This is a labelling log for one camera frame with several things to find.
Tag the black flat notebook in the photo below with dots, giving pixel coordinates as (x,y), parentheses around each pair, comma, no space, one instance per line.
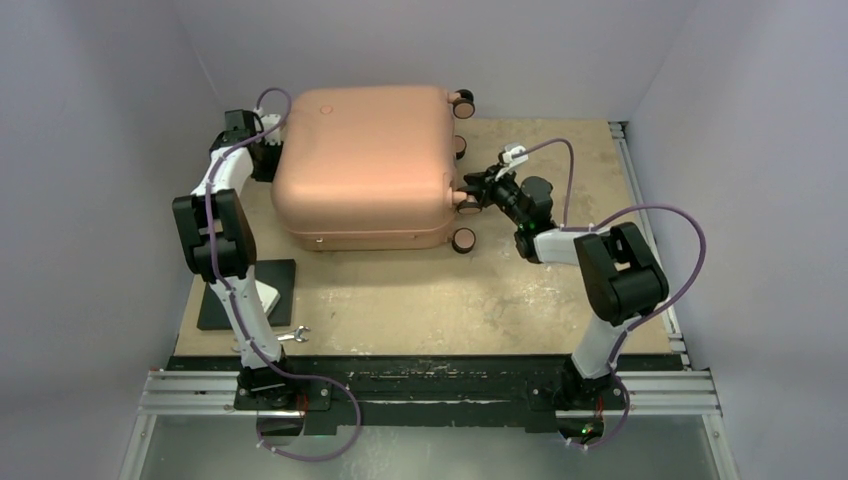
(280,273)

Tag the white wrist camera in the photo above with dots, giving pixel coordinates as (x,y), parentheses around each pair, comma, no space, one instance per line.
(270,127)
(510,158)

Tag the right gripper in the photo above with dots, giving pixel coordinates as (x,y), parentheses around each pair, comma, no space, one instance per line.
(487,179)

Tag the pink suitcase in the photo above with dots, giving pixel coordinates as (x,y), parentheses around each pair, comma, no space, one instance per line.
(371,168)

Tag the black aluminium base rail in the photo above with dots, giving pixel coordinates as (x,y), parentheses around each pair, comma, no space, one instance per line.
(513,391)

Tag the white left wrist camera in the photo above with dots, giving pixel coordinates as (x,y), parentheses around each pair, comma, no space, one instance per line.
(270,127)

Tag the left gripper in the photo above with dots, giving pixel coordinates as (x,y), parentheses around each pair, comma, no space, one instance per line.
(275,149)

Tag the silver wrench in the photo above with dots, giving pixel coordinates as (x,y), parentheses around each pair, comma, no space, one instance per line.
(298,335)

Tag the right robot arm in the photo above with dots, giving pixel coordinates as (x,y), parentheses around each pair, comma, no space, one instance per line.
(623,280)

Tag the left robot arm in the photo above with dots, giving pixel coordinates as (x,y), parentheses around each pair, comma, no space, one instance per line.
(219,246)

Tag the white square device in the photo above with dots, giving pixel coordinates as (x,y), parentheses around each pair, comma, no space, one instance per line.
(269,297)

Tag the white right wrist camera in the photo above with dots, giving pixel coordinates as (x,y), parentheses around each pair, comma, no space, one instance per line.
(510,158)

